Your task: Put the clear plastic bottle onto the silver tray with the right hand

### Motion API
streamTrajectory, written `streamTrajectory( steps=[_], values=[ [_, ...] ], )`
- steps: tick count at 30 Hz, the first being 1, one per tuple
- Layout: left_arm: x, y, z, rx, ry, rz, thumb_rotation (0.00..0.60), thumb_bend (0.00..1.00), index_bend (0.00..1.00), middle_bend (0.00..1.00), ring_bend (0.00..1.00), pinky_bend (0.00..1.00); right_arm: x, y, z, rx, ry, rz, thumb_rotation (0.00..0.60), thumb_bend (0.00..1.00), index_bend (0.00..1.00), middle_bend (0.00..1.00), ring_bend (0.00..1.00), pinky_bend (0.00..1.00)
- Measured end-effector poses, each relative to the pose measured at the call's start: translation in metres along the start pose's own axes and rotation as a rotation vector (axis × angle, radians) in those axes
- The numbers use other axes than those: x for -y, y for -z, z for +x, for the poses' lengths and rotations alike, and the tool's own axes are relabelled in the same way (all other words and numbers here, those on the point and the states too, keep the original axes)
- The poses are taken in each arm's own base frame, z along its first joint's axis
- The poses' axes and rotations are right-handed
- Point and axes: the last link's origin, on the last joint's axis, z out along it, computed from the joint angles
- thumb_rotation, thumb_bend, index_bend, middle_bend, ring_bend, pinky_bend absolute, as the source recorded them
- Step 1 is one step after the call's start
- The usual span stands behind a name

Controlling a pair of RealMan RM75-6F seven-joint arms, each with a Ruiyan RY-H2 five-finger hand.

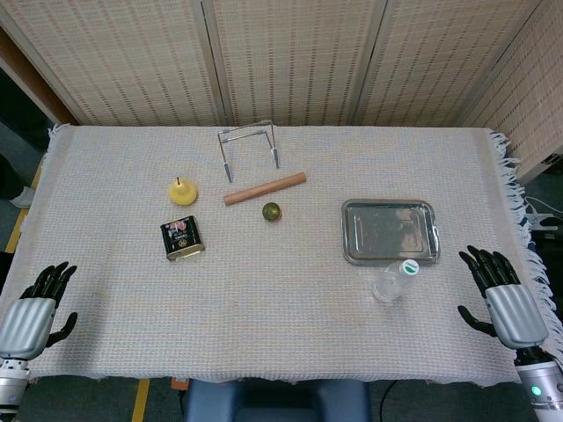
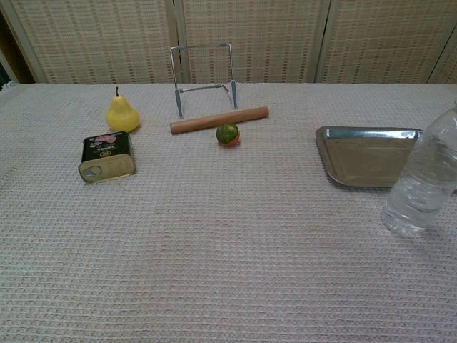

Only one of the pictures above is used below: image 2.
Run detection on transparent plastic water bottle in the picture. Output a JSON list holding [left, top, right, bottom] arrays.
[[381, 99, 457, 239]]

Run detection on stainless steel tray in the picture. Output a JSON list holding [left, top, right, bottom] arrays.
[[315, 126, 457, 195]]

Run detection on green and orange ball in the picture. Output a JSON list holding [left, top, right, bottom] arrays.
[[216, 123, 241, 148]]

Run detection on wooden rolling pin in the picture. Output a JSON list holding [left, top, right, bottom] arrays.
[[169, 106, 270, 135]]

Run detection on beige waffle-weave tablecloth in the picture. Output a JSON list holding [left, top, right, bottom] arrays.
[[0, 82, 457, 343]]

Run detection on yellow pear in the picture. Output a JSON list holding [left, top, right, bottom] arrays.
[[104, 86, 140, 132]]

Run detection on black luncheon meat can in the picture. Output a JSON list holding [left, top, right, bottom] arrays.
[[78, 131, 137, 184]]

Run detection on woven bamboo folding screen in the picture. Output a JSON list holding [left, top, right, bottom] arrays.
[[0, 0, 457, 85]]

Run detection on grey wire stand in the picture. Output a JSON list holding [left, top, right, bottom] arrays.
[[169, 42, 238, 119]]

